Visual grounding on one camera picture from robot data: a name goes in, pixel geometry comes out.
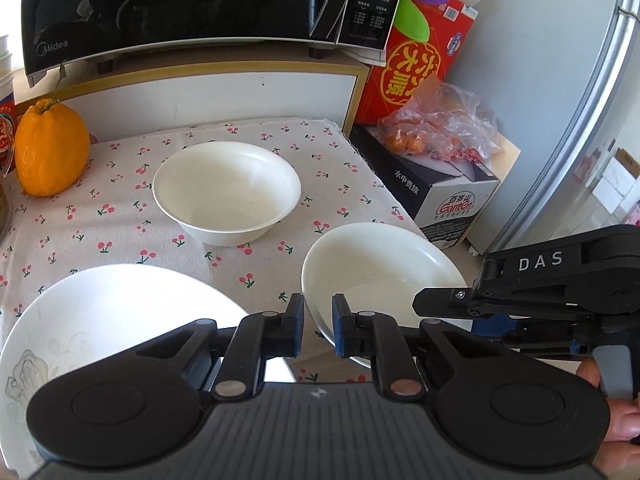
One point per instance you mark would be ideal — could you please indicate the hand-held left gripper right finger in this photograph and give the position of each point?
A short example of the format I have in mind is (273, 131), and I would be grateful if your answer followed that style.
(340, 327)

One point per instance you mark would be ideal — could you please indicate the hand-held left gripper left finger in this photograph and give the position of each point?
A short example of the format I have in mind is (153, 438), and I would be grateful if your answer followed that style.
(298, 325)

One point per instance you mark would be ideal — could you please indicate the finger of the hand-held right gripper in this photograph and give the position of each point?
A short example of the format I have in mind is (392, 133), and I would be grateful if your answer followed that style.
(495, 330)
(445, 302)

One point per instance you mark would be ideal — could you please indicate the small cream bowl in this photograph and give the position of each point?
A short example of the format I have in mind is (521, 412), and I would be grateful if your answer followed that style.
(380, 265)

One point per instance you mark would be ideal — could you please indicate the white floral plate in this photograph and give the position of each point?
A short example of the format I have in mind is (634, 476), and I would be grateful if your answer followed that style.
(115, 310)

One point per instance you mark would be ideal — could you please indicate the person's right hand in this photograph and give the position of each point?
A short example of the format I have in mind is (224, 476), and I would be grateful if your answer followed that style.
(622, 420)

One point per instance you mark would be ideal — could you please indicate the black and white cardboard box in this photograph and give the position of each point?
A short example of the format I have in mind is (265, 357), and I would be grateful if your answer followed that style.
(430, 195)

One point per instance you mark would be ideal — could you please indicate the white footed bowl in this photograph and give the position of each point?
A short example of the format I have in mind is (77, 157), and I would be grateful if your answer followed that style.
(227, 192)

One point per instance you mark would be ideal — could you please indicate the silver refrigerator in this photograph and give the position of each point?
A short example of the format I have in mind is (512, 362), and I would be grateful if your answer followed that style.
(575, 110)

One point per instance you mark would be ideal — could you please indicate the clear bag of tangerines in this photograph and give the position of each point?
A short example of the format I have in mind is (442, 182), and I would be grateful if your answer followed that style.
(440, 125)

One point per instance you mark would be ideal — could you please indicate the cherry print tablecloth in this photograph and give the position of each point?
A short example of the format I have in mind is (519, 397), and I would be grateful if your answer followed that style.
(100, 220)

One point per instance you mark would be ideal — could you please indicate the red printed box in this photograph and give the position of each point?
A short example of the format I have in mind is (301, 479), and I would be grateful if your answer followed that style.
(420, 65)

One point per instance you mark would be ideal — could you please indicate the white wooden shelf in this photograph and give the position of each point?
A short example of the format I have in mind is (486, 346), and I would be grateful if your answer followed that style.
(225, 92)

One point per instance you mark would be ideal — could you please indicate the large orange citrus fruit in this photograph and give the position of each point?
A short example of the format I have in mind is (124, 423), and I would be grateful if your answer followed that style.
(50, 150)

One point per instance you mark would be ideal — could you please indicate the black microwave oven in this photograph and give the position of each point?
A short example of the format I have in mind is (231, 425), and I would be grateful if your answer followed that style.
(175, 0)

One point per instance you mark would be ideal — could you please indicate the white stacked containers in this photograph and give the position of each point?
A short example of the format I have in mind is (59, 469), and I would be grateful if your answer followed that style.
(4, 60)

